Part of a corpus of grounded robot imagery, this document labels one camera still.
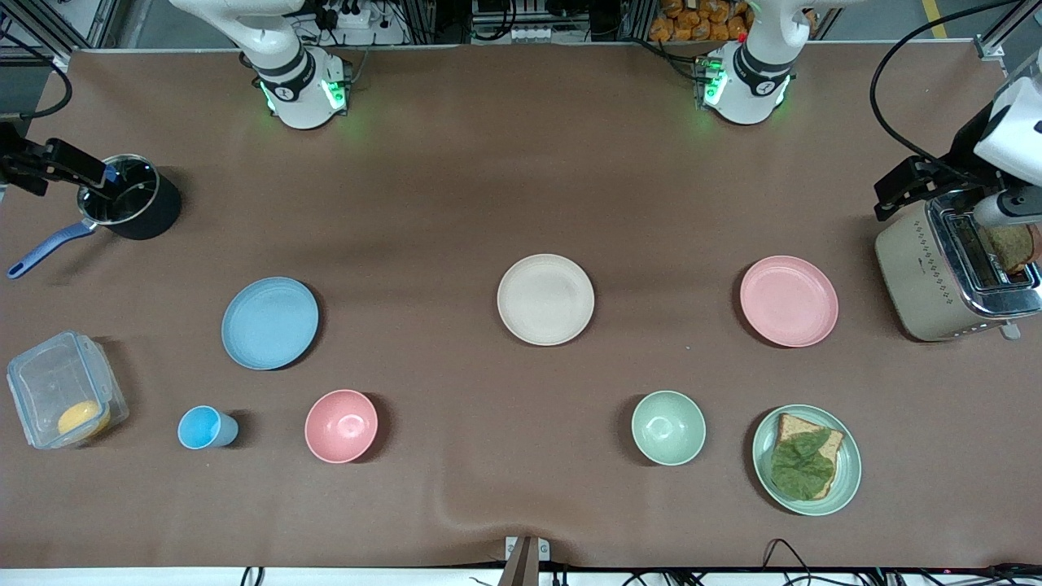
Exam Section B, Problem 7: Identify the black saucepan blue handle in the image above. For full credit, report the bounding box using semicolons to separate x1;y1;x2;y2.
7;155;182;281

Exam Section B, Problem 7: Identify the pink bowl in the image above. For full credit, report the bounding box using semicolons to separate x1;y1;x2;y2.
304;389;379;465

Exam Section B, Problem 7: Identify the round orange food piece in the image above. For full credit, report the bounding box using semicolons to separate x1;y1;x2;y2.
57;400;112;440

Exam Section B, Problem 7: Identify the brown bread slice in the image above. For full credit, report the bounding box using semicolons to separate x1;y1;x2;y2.
773;413;846;501

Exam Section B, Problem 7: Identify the black looped floor cable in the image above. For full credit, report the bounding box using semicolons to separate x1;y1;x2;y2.
761;537;821;575

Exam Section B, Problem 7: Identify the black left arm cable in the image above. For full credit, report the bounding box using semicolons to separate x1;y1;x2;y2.
869;0;1042;190

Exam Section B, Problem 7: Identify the blue cup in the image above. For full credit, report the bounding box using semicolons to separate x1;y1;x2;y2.
177;405;239;450

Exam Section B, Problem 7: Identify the metal table edge bracket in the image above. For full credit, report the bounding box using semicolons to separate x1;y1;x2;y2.
505;536;550;586

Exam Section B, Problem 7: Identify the glass pot lid blue knob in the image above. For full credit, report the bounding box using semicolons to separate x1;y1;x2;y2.
77;155;160;228

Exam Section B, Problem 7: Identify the aluminium frame post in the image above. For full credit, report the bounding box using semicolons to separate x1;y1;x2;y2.
975;0;1042;60

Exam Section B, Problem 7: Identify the green lettuce leaf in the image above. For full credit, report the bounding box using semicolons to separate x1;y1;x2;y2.
770;430;836;501

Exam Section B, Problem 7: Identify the orange snack bag pile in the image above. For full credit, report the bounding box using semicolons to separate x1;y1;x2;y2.
649;0;751;43

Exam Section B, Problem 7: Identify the dark toast slice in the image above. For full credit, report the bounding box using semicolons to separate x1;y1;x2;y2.
981;223;1042;274

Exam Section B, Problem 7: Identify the beige chrome toaster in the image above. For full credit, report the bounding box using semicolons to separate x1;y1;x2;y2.
875;191;1042;343

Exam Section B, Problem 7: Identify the blue plate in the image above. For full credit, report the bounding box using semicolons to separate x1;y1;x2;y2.
221;277;320;371

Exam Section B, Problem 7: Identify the green bowl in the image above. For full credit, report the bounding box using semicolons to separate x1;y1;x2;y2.
632;391;707;466

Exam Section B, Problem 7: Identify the pink plate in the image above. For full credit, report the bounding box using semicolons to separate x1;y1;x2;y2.
739;256;839;349

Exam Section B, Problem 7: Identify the beige plate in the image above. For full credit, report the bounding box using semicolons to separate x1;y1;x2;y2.
497;253;596;347

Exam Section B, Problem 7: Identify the clear plastic container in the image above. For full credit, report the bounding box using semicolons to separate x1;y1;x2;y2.
7;330;129;450

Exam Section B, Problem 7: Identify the brown table cover mat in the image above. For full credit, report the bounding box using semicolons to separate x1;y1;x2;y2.
0;45;1042;571

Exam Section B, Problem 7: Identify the green plate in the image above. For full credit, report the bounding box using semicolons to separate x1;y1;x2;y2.
751;405;862;517

